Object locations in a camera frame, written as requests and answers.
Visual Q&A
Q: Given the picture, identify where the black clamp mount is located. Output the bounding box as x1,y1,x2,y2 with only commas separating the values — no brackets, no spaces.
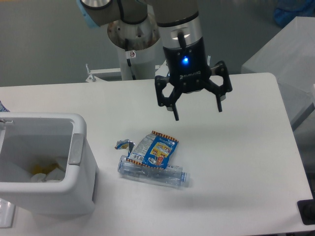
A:
297,199,315,225

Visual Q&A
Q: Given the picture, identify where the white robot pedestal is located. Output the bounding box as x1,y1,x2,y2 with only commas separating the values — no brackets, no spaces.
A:
107,13,160,81

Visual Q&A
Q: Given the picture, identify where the blue plastic bag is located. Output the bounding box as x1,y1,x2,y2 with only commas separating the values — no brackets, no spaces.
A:
273,0,315,28

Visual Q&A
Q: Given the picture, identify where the grey covered side table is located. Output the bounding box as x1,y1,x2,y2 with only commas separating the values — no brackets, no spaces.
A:
241,17,315,129

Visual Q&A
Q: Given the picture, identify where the yellow white trash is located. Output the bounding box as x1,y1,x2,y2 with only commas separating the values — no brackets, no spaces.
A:
30,157,67,183

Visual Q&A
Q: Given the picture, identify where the clear crushed plastic bottle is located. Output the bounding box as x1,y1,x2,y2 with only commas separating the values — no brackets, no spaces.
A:
118,155,190,188

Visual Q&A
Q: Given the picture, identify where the white trash can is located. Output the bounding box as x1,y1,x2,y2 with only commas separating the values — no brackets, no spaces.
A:
0,112,99,215

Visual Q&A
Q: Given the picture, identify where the white pedestal foot bracket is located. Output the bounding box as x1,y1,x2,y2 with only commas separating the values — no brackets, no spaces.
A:
86,64,122,83

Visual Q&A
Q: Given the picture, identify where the blue patterned object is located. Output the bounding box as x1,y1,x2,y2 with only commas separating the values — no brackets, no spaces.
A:
0,101,10,112

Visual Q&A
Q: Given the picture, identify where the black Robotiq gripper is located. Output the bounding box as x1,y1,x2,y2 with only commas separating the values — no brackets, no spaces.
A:
154,39,233,121

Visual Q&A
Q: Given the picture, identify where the blue snack wrapper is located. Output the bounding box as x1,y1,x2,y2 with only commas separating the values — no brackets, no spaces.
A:
115,131,179,169

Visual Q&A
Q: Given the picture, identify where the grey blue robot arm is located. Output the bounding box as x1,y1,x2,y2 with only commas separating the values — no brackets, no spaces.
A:
77,0,232,113

